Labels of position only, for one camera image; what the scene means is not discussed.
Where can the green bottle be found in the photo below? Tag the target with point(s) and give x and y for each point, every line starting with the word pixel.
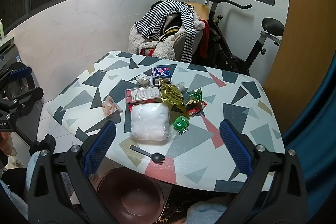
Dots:
pixel 2 29

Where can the wooden back chair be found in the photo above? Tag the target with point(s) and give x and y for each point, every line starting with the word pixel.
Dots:
pixel 202 11

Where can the red snack wrapper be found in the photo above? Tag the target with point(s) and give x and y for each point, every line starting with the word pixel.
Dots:
pixel 196 109

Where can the blue ice cream box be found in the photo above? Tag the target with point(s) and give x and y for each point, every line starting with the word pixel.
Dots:
pixel 161 75

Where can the red blister pack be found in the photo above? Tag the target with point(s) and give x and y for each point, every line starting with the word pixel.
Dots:
pixel 141 95

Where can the blue curtain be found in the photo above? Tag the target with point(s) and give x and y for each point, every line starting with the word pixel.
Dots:
pixel 315 134

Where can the person's left hand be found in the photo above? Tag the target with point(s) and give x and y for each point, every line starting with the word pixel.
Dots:
pixel 5 141

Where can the orange and white wrapper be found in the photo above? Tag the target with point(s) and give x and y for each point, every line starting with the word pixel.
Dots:
pixel 111 107

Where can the clear plastic scrap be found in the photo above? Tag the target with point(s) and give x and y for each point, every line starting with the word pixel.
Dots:
pixel 180 86

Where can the light blue fleece clothing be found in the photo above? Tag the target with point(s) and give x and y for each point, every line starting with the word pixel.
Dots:
pixel 207 210

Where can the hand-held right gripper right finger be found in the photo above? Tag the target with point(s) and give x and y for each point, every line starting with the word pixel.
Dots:
pixel 235 146

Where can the washing machine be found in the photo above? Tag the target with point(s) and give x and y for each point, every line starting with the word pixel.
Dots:
pixel 8 53

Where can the pile of plush clothes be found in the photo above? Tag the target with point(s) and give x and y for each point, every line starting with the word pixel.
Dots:
pixel 160 14

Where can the black office chair base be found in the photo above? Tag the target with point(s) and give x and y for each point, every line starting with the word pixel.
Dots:
pixel 273 26

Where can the black plastic spork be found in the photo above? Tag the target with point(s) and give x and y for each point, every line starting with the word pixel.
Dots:
pixel 157 157

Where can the black garment with yellow stripes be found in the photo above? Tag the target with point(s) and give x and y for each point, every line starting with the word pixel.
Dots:
pixel 172 27

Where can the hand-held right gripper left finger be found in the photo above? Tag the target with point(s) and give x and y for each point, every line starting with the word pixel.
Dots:
pixel 101 144

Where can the person's left forearm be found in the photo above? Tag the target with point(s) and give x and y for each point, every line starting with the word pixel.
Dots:
pixel 34 169

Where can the wooden door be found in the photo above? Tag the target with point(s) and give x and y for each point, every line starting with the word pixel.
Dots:
pixel 302 29

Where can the crumpled white tissue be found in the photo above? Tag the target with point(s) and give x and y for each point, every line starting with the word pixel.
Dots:
pixel 143 79

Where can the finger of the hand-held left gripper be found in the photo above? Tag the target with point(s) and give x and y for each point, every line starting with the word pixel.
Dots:
pixel 22 72
pixel 29 98

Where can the geometric patterned table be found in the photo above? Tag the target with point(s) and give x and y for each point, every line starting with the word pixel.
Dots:
pixel 78 87

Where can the green frog toy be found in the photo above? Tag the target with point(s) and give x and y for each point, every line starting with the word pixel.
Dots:
pixel 181 124

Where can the green snack wrapper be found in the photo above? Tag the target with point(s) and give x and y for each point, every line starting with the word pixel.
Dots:
pixel 194 96

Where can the red garment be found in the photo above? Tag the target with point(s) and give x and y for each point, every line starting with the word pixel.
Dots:
pixel 206 37

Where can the gold foil wrapper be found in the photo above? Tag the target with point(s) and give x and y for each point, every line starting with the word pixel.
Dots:
pixel 172 95

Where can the white padded plastic bag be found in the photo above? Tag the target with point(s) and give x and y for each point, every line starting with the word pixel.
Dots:
pixel 149 121

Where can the white fleece garment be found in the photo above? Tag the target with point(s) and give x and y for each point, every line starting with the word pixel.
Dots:
pixel 136 40

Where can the brown plastic bin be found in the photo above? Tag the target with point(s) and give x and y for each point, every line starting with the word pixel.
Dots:
pixel 131 195

